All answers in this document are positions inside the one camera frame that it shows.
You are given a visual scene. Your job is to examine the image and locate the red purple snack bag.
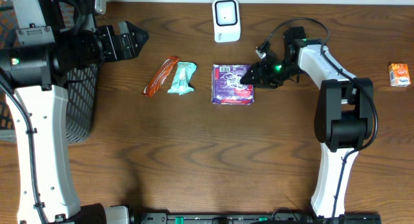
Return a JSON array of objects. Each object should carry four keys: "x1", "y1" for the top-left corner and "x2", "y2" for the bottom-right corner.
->
[{"x1": 212, "y1": 64, "x2": 254, "y2": 105}]

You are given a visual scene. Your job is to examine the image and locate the orange brown snack bar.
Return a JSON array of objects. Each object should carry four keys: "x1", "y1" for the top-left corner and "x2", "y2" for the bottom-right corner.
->
[{"x1": 142, "y1": 56, "x2": 180, "y2": 97}]

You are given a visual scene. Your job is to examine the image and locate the teal snack packet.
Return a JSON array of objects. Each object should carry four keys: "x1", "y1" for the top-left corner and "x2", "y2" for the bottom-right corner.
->
[{"x1": 168, "y1": 62, "x2": 197, "y2": 95}]

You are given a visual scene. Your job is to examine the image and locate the orange juice carton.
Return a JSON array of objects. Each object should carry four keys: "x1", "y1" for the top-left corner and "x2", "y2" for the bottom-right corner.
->
[{"x1": 388, "y1": 63, "x2": 411, "y2": 87}]

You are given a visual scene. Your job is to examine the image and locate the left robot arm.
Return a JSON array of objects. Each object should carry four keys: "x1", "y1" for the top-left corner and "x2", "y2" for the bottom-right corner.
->
[{"x1": 1, "y1": 0, "x2": 149, "y2": 223}]

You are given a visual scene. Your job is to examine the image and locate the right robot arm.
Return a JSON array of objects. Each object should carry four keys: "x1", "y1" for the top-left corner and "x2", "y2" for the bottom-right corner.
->
[{"x1": 240, "y1": 27, "x2": 378, "y2": 223}]

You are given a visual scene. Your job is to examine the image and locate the grey plastic mesh basket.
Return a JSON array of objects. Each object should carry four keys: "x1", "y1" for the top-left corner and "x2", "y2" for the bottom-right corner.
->
[{"x1": 1, "y1": 0, "x2": 100, "y2": 144}]

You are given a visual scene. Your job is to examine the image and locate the right black cable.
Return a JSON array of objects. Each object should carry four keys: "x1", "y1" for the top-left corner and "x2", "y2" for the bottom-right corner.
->
[{"x1": 260, "y1": 17, "x2": 379, "y2": 224}]

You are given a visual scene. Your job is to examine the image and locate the black cable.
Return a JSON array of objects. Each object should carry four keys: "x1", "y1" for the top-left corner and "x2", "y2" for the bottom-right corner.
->
[
  {"x1": 260, "y1": 17, "x2": 379, "y2": 224},
  {"x1": 0, "y1": 78, "x2": 49, "y2": 224}
]

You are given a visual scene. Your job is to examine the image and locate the left black cable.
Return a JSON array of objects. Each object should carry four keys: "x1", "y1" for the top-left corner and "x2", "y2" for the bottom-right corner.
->
[{"x1": 0, "y1": 78, "x2": 49, "y2": 224}]

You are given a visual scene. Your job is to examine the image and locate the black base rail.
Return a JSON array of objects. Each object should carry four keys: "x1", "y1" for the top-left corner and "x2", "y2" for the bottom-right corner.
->
[{"x1": 133, "y1": 211, "x2": 382, "y2": 224}]

